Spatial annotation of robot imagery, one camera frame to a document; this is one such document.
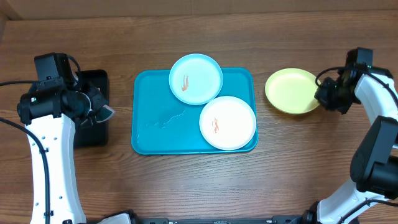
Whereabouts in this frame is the yellow-green plate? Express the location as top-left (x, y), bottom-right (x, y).
top-left (264, 68), bottom-right (319, 114)

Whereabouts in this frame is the light blue plate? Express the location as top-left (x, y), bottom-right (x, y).
top-left (169, 54), bottom-right (223, 105)

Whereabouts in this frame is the green and pink sponge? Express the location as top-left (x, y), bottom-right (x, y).
top-left (95, 105), bottom-right (115, 123)

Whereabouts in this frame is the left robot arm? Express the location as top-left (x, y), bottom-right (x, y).
top-left (17, 82), bottom-right (114, 223)

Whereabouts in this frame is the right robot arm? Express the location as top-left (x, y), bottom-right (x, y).
top-left (297, 63), bottom-right (397, 223)

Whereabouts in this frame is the black rectangular tray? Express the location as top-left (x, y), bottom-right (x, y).
top-left (74, 70), bottom-right (109, 149)

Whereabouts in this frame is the blue plastic serving tray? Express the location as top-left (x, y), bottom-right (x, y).
top-left (131, 67), bottom-right (259, 156)

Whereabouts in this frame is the white plate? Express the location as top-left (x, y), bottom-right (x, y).
top-left (199, 96), bottom-right (257, 151)

